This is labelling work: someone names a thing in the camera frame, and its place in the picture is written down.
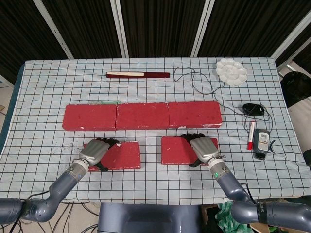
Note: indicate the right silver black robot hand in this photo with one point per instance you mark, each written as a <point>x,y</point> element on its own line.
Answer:
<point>205,148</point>

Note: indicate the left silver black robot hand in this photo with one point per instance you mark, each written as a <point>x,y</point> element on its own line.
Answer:
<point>93,150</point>

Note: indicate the red brick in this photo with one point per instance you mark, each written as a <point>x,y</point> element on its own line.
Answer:
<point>142,116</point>
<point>90,117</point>
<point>194,114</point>
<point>175,150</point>
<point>124,155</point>

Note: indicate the red white marker pen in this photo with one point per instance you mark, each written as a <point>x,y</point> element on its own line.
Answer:
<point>250,136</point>

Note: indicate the black computer mouse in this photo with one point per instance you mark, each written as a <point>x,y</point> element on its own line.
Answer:
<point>252,109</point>

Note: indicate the checkered light blue tablecloth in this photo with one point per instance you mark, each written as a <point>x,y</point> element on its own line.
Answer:
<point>155,184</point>

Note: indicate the green plastic bag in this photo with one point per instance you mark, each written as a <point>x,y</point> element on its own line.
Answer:
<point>228,216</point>

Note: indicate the white flower paint palette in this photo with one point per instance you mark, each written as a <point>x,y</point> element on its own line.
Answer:
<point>230,71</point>

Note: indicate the blue-grey robot torso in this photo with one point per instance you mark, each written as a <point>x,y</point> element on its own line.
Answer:
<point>145,218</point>

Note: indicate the cardboard box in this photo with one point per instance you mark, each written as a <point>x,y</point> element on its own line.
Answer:
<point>262,228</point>

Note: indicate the beige trash bin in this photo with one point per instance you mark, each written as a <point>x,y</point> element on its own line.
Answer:
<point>301,126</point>

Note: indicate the black bin bag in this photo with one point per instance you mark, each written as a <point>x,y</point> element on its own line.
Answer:
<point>296,87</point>

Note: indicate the white partition frame post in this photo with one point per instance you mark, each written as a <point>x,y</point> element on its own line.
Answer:
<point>52,26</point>
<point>290,40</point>
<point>203,26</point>
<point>119,24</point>

